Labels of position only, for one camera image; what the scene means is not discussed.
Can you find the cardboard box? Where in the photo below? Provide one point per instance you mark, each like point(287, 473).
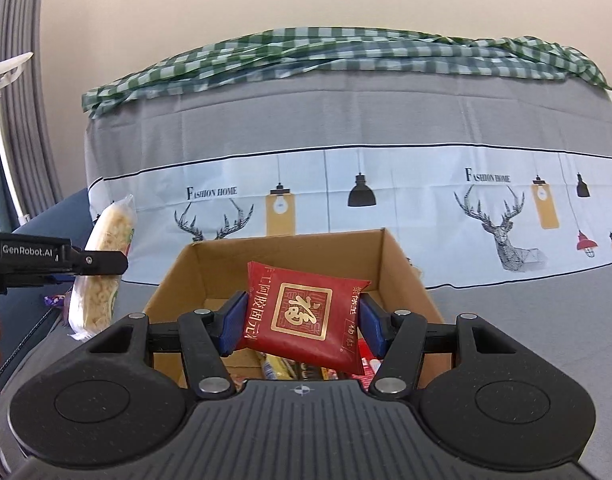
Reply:
point(286, 252)

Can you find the green checkered cloth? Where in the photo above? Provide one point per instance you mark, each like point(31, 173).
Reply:
point(336, 50)

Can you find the long beige rice cracker packet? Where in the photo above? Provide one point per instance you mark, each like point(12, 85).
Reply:
point(103, 230)

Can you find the blue sofa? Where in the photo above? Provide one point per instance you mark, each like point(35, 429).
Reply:
point(61, 215)

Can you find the dark red gold snack packet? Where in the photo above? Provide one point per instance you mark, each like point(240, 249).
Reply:
point(301, 320)

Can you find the grey curtain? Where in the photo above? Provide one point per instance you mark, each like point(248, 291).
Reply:
point(21, 10)

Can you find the red and white snack packet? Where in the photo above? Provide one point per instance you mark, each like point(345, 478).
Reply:
point(371, 364)

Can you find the purple snack packet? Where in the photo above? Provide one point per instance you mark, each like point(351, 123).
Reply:
point(54, 301)

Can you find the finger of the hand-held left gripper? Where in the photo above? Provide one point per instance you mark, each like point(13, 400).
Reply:
point(101, 262)

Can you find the grey deer printed cover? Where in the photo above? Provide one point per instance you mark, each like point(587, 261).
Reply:
point(385, 110)

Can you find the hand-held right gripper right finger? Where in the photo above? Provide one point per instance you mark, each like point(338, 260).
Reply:
point(373, 327)

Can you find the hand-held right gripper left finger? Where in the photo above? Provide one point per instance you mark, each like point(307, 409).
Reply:
point(233, 322)

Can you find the yellow snack packet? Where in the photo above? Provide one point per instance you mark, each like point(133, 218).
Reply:
point(276, 366)

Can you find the dark brown snack packet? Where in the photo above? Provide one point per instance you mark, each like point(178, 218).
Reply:
point(310, 371)

